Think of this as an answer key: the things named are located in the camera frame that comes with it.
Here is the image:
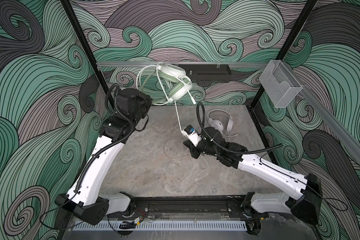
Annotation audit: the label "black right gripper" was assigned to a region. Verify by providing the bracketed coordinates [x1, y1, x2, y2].
[182, 133, 222, 159]

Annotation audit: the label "mint green headphones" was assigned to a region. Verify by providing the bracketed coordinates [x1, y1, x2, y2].
[135, 62, 196, 106]

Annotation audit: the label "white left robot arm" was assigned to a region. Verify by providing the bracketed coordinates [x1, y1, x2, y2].
[55, 84, 152, 225]

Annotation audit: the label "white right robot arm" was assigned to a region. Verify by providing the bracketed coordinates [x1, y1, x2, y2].
[181, 125, 322, 225]

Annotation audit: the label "white headphones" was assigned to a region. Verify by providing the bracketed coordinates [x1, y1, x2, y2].
[207, 109, 237, 138]

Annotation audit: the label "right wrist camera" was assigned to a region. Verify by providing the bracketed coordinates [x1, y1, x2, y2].
[181, 125, 202, 147]

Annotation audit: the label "black frame post right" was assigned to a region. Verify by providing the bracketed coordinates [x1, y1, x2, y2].
[249, 0, 317, 111]

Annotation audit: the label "black frame post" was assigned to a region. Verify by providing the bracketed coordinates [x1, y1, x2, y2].
[249, 0, 317, 111]
[60, 1, 109, 113]

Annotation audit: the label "black perforated wall tray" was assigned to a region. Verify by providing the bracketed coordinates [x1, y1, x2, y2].
[179, 64, 232, 86]

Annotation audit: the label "white slotted cable duct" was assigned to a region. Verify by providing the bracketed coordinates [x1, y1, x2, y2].
[73, 220, 247, 232]

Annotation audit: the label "clear plastic wall bin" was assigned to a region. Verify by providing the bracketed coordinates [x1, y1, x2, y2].
[259, 60, 303, 109]

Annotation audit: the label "aluminium wall rail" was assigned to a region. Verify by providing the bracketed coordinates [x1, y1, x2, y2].
[96, 61, 268, 69]

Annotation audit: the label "black frame post left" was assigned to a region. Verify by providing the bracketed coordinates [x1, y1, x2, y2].
[60, 1, 109, 113]

